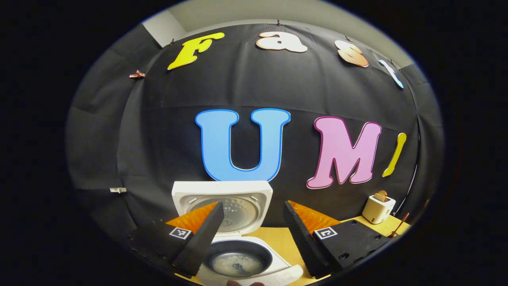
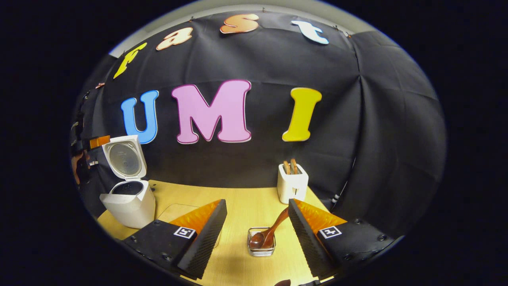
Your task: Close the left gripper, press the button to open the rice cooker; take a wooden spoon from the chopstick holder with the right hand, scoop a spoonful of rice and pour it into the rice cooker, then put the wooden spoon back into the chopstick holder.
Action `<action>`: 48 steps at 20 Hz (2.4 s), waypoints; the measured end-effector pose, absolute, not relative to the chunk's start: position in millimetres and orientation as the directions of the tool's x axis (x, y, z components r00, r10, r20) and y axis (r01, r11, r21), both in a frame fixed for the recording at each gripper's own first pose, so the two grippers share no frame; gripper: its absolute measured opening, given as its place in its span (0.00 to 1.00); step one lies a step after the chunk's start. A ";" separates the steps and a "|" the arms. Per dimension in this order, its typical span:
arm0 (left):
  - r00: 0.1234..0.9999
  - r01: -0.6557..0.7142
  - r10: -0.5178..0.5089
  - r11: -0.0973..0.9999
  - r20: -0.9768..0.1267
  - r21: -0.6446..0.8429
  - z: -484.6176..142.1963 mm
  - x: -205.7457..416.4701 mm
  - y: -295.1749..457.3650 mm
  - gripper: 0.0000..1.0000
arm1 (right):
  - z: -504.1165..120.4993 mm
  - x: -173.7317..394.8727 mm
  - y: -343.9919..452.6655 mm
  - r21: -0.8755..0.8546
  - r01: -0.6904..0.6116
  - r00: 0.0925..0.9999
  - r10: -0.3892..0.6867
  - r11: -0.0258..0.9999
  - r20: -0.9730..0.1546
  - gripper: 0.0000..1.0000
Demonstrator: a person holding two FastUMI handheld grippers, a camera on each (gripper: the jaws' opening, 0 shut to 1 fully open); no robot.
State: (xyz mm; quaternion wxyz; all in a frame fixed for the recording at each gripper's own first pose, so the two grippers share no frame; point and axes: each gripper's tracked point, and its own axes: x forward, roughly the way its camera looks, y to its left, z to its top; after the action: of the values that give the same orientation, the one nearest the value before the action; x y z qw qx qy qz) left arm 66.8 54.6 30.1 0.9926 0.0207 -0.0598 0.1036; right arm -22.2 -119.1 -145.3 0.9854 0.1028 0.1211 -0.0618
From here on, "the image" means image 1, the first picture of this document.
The white rice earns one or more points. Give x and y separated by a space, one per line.
238 265

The black backdrop cloth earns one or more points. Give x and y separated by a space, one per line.
278 87

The white cloth clip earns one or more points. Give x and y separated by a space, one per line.
118 190

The white toaster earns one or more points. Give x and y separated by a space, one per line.
377 210

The copper cloth clip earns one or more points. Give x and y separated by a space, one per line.
137 74

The brown toast slice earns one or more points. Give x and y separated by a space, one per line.
381 196

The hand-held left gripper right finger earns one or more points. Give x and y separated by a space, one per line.
297 238

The white rice cooker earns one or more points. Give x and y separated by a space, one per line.
222 189

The brown wooden spoon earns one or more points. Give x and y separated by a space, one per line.
404 221

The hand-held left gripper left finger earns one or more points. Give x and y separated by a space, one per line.
206 238

